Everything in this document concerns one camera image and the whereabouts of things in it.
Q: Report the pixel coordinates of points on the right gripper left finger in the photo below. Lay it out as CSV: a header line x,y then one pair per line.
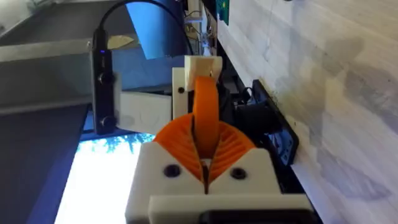
x,y
155,174

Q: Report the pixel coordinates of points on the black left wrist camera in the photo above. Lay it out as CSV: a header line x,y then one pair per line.
x,y
104,93

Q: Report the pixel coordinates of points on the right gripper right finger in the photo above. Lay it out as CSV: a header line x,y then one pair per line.
x,y
248,177

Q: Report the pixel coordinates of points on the black rail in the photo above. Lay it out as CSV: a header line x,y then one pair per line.
x,y
280,146

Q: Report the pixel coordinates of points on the green board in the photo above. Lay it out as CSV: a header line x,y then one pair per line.
x,y
224,11

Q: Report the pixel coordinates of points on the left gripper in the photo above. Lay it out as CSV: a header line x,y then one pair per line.
x,y
144,112

